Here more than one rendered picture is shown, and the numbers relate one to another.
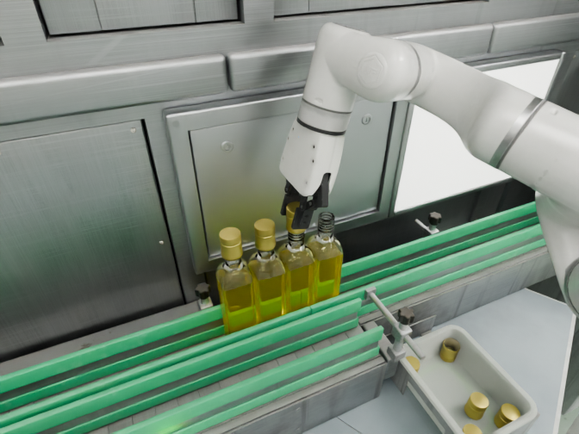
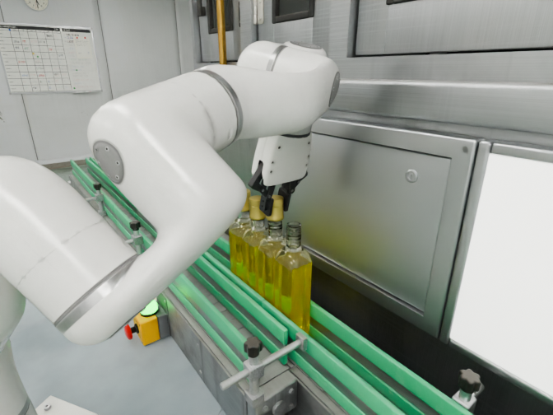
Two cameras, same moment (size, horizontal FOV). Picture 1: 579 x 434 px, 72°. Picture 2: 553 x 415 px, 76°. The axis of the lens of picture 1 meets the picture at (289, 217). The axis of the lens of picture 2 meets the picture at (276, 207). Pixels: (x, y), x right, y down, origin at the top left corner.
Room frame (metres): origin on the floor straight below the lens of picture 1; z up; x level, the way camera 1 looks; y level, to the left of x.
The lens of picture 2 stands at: (0.39, -0.65, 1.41)
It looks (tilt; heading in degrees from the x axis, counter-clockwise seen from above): 21 degrees down; 77
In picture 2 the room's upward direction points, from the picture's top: straight up
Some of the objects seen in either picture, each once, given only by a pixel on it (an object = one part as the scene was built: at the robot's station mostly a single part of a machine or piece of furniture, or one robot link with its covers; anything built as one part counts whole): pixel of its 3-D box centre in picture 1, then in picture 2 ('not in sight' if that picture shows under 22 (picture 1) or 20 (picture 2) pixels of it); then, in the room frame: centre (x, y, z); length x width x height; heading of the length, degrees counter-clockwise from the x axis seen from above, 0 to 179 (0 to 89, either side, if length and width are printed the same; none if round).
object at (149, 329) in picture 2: not in sight; (150, 324); (0.24, 0.17, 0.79); 0.07 x 0.07 x 0.07; 24
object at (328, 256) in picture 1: (322, 278); (292, 294); (0.56, -0.07, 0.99); 0.06 x 0.06 x 0.21; 23
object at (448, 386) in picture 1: (457, 389); not in sight; (0.44, -0.34, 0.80); 0.22 x 0.17 x 0.09; 24
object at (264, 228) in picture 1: (264, 234); (257, 207); (0.51, 0.04, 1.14); 0.04 x 0.04 x 0.04
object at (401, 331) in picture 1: (393, 325); (265, 365); (0.48, -0.19, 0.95); 0.17 x 0.03 x 0.12; 24
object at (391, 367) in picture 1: (379, 349); (273, 402); (0.50, -0.19, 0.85); 0.09 x 0.04 x 0.07; 24
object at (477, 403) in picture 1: (476, 406); not in sight; (0.41, -0.37, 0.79); 0.04 x 0.04 x 0.04
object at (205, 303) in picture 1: (203, 303); not in sight; (0.54, 0.17, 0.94); 0.07 x 0.04 x 0.13; 24
